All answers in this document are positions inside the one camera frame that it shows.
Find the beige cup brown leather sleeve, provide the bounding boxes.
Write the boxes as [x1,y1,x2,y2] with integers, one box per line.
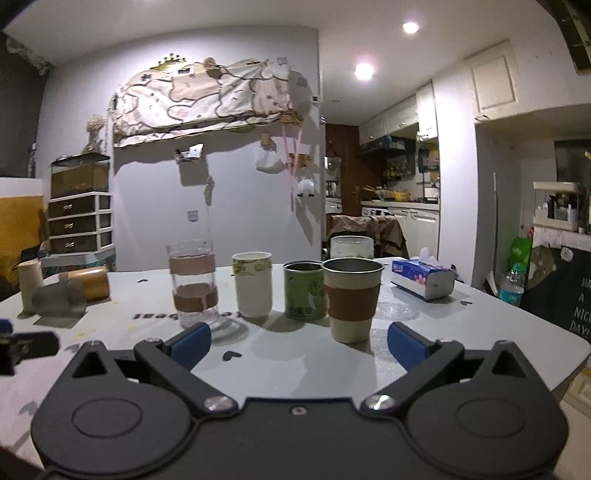
[322,257,385,344]

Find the dark grey lying cup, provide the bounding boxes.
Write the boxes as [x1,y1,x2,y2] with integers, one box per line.
[32,279,87,318]

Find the beige upside-down cup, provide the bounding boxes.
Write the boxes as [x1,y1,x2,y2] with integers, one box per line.
[17,259,43,314]

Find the brown bamboo lying cup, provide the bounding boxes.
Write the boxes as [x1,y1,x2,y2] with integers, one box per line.
[59,266,110,302]

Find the white floral paper cup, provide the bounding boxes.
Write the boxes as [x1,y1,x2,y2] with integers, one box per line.
[231,252,273,319]

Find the green cup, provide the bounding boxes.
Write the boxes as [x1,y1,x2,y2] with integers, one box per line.
[283,260,327,322]

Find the blue white tissue box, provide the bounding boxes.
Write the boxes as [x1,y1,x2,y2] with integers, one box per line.
[392,247,456,301]

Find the clear glass mug brown bands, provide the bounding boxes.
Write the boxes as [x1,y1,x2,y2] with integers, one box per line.
[166,239,219,330]

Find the plastic water bottle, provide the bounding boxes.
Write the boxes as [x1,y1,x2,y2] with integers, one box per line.
[498,263,526,307]

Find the white drawer unit dark drawers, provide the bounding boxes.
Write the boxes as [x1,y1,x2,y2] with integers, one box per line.
[47,192,114,255]

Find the fish tank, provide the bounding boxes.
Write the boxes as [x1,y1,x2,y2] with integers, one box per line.
[50,152,110,199]

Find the dried flower vase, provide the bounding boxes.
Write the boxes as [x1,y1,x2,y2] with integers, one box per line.
[82,114,106,154]

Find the patterned blanket on wall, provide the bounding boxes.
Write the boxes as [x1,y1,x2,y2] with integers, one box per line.
[112,57,294,149]

